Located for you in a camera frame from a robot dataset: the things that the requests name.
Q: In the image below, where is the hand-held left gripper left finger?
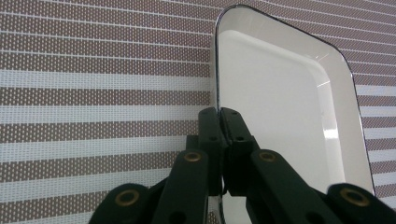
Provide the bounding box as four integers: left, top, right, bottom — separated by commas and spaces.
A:
197, 106, 229, 197

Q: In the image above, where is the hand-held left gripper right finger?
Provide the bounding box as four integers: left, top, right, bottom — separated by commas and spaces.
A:
219, 106, 260, 198

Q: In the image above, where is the white square plate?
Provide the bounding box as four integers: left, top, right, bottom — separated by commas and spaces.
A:
209, 3, 376, 224

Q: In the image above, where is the brown striped placemat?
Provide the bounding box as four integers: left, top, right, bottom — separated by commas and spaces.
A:
0, 0, 396, 224

